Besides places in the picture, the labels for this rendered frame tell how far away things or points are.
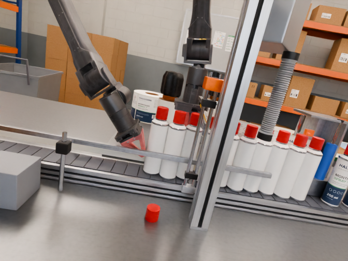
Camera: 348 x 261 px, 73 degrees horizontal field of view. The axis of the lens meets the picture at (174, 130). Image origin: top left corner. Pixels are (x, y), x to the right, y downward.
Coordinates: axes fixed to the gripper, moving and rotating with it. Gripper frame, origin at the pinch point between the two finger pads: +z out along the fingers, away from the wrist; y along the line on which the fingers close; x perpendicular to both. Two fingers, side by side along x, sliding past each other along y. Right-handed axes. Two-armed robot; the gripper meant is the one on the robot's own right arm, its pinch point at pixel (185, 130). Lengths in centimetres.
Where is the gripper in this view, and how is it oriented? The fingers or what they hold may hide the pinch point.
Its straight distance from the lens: 74.7
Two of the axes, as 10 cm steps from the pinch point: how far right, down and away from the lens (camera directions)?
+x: 0.1, 2.7, -9.6
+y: -9.8, -1.8, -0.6
